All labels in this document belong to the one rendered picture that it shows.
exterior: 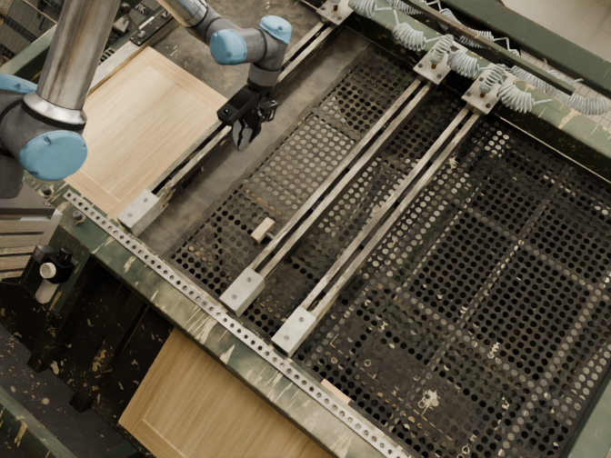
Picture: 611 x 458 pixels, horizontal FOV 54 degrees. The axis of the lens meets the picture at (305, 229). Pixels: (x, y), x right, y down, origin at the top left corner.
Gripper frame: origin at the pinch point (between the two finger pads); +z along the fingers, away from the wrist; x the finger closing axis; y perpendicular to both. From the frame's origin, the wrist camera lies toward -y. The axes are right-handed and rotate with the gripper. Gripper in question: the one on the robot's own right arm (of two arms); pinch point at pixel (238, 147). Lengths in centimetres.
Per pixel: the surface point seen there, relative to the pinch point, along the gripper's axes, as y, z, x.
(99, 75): 15, 22, 72
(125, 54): 26, 16, 72
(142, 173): 2.4, 32.9, 34.1
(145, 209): -8.5, 32.9, 20.4
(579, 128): 88, -18, -65
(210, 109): 30.7, 17.7, 34.7
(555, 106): 90, -19, -55
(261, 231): 9.9, 28.8, -9.3
